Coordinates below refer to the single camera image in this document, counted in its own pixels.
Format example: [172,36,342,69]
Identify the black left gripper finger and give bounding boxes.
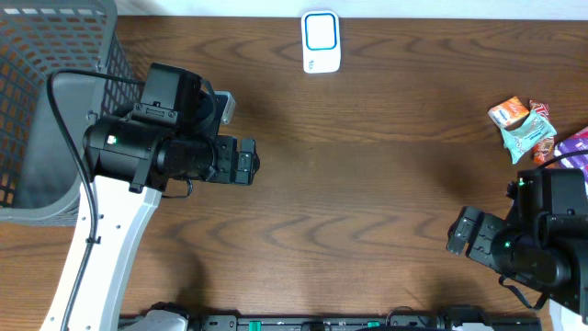
[236,168,258,186]
[240,139,257,159]

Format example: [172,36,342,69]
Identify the teal snack wrapper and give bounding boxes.
[501,111,557,165]

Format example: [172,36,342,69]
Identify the orange Top chocolate bar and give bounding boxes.
[529,99,555,165]

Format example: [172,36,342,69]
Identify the small orange snack packet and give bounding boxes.
[488,97,530,129]

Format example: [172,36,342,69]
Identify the red purple liners pack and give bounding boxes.
[553,127,588,194]

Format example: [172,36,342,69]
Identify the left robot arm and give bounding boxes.
[42,63,260,330]

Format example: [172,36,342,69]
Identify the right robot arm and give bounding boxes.
[447,168,587,319]

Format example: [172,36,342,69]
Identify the white barcode scanner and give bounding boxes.
[300,10,342,74]

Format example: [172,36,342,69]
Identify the grey plastic mesh basket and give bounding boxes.
[1,0,141,226]

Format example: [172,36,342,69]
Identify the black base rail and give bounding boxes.
[118,304,543,331]

